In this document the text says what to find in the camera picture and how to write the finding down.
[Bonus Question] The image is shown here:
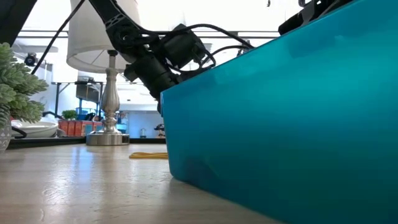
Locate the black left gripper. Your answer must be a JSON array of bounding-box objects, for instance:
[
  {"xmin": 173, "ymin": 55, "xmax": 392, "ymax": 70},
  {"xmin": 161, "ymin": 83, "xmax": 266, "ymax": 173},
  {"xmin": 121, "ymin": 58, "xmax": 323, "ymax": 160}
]
[{"xmin": 123, "ymin": 23, "xmax": 216, "ymax": 114}]

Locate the teal plastic bin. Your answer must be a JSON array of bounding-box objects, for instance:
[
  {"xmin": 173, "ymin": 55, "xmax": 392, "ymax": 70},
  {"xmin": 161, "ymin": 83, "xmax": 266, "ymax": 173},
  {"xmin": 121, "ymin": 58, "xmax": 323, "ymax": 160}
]
[{"xmin": 160, "ymin": 0, "xmax": 398, "ymax": 224}]

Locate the grey box under table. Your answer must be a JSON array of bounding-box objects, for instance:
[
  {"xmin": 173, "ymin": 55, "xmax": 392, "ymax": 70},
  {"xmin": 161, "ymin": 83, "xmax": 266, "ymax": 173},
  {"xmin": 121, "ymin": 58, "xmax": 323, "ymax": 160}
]
[{"xmin": 76, "ymin": 83, "xmax": 102, "ymax": 102}]

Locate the white shade silver lamp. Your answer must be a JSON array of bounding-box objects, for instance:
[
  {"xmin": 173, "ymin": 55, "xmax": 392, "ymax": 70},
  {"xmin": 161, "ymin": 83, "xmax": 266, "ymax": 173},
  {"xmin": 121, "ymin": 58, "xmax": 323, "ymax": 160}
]
[{"xmin": 66, "ymin": 0, "xmax": 141, "ymax": 146}]

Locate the blue crate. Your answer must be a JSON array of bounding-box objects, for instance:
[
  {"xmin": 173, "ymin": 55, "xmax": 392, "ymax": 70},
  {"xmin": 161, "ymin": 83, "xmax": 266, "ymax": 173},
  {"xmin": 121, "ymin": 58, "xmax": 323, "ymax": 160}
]
[{"xmin": 76, "ymin": 107, "xmax": 97, "ymax": 121}]

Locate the small green potted plant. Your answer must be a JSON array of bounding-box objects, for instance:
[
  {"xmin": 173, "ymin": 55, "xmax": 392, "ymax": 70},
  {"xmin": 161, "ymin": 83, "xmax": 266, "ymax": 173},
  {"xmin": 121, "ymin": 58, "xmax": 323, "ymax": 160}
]
[{"xmin": 61, "ymin": 110, "xmax": 78, "ymax": 121}]

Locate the row of orange boxes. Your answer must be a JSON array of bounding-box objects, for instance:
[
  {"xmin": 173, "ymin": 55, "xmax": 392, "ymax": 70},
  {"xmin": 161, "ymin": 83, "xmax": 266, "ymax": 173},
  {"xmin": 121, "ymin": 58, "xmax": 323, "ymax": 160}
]
[{"xmin": 58, "ymin": 120, "xmax": 103, "ymax": 138}]

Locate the black background table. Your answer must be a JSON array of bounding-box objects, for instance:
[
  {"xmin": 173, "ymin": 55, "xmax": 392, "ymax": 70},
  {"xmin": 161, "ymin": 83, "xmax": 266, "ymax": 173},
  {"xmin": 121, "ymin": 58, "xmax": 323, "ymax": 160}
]
[{"xmin": 51, "ymin": 80, "xmax": 105, "ymax": 118}]

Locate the white bowl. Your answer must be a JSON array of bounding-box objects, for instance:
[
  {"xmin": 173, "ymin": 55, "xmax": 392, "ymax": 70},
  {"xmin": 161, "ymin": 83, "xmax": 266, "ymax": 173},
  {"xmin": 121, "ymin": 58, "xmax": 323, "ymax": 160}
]
[{"xmin": 11, "ymin": 120, "xmax": 59, "ymax": 139}]

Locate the green artificial potted plant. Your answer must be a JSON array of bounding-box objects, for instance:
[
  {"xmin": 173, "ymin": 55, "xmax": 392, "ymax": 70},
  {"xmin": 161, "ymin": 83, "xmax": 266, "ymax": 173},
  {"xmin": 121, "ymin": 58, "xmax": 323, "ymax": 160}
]
[{"xmin": 0, "ymin": 42, "xmax": 50, "ymax": 153}]

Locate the black mounted camera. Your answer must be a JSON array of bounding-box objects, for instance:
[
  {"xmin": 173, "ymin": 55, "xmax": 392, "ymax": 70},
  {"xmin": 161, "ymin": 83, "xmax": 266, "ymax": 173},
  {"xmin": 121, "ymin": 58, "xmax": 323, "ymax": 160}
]
[{"xmin": 24, "ymin": 52, "xmax": 39, "ymax": 67}]

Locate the black metal table frame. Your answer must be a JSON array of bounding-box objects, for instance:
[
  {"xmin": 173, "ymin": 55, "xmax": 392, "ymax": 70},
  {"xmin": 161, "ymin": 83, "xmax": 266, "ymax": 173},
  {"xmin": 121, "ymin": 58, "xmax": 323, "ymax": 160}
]
[{"xmin": 7, "ymin": 136, "xmax": 167, "ymax": 149}]

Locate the black cable loop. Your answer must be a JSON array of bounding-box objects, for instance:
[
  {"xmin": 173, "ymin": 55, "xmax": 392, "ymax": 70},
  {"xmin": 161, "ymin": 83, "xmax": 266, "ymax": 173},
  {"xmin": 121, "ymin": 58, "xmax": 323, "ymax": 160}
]
[{"xmin": 11, "ymin": 126, "xmax": 32, "ymax": 140}]

